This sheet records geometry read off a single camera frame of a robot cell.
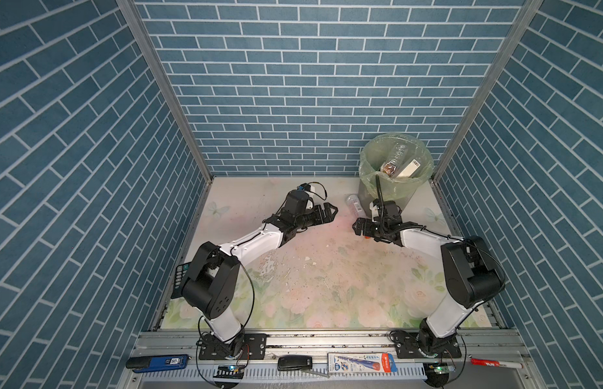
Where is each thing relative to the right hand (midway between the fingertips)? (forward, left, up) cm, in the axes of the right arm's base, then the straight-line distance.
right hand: (360, 224), depth 97 cm
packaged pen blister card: (-46, +1, -5) cm, 47 cm away
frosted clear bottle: (+13, -17, +18) cm, 28 cm away
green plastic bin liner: (+17, -14, +18) cm, 29 cm away
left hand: (-4, +13, +12) cm, 18 cm away
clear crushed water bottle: (+20, -13, +21) cm, 31 cm away
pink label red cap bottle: (+10, +2, -1) cm, 11 cm away
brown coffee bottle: (+16, -10, +17) cm, 25 cm away
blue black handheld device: (-52, +61, -1) cm, 80 cm away
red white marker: (-43, -39, -6) cm, 58 cm away
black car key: (-48, +21, -2) cm, 52 cm away
